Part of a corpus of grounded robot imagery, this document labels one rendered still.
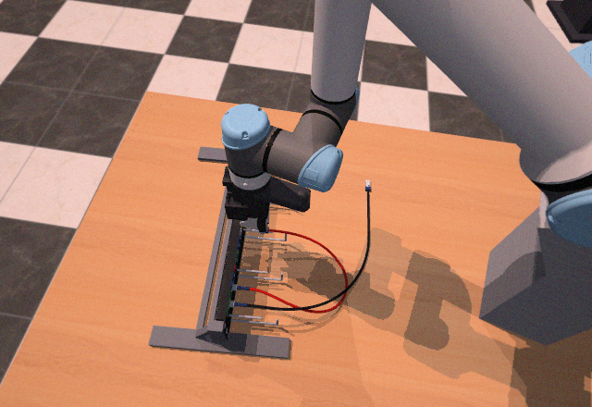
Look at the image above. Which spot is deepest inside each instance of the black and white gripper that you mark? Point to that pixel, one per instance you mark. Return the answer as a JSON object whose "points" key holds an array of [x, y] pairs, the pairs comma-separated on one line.
{"points": [[240, 204]]}

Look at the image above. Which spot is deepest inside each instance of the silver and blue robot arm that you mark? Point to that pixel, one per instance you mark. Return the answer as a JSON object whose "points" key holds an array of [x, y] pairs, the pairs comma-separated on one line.
{"points": [[497, 52]]}

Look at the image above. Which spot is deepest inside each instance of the grey port rack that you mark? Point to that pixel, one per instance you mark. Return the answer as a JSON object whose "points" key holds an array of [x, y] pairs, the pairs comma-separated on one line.
{"points": [[220, 339]]}

